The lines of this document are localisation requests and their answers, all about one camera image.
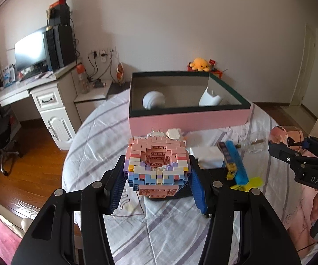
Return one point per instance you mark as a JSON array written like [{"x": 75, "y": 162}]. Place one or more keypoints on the orange octopus plush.
[{"x": 200, "y": 63}]

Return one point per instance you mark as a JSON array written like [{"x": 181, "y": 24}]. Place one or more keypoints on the computer monitor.
[{"x": 29, "y": 49}]

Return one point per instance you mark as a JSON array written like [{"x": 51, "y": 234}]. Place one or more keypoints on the white ball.
[{"x": 154, "y": 100}]

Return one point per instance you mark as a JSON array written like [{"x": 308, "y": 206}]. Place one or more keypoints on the black computer tower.
[{"x": 61, "y": 47}]

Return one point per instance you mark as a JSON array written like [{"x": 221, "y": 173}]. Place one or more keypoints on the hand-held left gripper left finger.
[{"x": 117, "y": 193}]

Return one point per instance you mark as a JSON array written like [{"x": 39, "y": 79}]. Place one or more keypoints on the pastel building block model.
[{"x": 156, "y": 154}]

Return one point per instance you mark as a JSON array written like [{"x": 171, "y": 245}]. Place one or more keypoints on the blue and white carton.
[{"x": 8, "y": 73}]

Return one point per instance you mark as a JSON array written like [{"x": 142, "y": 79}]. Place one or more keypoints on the rose gold cylinder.
[{"x": 280, "y": 135}]

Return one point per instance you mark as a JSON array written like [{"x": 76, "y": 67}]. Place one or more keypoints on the small yellow printed box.
[{"x": 230, "y": 171}]

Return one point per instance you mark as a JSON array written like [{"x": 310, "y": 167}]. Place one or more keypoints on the black box with red items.
[{"x": 58, "y": 13}]

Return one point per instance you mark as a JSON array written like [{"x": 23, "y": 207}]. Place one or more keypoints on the white desk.
[{"x": 51, "y": 107}]

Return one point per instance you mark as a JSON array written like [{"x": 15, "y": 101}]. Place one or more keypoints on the wall power outlet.
[{"x": 104, "y": 52}]

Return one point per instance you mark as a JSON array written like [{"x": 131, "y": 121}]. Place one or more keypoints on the white cardboard box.
[{"x": 205, "y": 157}]

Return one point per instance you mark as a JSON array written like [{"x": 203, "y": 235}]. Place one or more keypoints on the pink storage box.
[{"x": 175, "y": 120}]

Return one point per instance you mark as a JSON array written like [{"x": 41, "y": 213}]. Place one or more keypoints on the bottle with orange cap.
[{"x": 82, "y": 78}]

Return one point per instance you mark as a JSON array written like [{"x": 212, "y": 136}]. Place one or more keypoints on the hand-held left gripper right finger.
[{"x": 199, "y": 189}]

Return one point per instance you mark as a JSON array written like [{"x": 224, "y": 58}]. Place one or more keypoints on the low white bedside cabinet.
[{"x": 92, "y": 95}]

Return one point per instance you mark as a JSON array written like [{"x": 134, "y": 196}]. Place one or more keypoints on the blue and yellow toy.
[{"x": 237, "y": 160}]

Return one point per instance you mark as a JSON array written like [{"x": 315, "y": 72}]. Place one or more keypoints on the white door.
[{"x": 303, "y": 69}]

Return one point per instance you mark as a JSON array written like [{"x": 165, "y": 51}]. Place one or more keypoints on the anatomy torso model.
[{"x": 119, "y": 73}]

